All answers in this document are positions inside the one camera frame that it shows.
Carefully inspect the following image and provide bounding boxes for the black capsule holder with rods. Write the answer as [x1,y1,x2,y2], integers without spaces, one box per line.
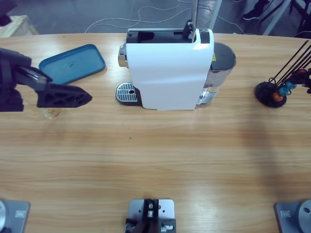
[254,40,311,109]

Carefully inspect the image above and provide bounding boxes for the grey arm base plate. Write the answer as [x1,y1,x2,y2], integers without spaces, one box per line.
[0,199,32,233]
[274,199,311,233]

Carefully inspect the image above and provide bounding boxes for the black sneaker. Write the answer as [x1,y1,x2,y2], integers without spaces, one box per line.
[242,9,260,21]

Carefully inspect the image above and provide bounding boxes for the teal plastic tray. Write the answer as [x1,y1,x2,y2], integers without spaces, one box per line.
[38,44,106,85]

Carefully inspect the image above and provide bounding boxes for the grey mount plate, black post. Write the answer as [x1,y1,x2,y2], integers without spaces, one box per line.
[124,198,177,233]

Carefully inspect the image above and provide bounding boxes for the white capsule coffee machine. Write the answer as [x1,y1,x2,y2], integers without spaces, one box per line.
[115,0,237,111]

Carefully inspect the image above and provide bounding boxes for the white slanted frame bar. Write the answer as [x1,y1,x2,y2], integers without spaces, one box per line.
[263,0,292,36]

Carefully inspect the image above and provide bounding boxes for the clear drinking glass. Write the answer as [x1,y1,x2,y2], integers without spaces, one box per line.
[42,106,66,120]

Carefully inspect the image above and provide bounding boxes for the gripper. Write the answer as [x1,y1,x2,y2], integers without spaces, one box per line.
[0,48,93,113]

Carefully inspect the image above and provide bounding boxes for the wooden crate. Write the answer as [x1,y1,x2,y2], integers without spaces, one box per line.
[0,15,39,38]

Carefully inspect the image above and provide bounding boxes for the white floor cable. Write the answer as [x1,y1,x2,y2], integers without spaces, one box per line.
[85,0,245,34]

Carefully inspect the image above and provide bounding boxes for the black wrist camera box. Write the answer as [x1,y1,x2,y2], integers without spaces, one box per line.
[0,0,13,27]

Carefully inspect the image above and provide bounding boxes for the white upright post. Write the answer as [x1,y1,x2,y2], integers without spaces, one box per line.
[208,0,223,31]

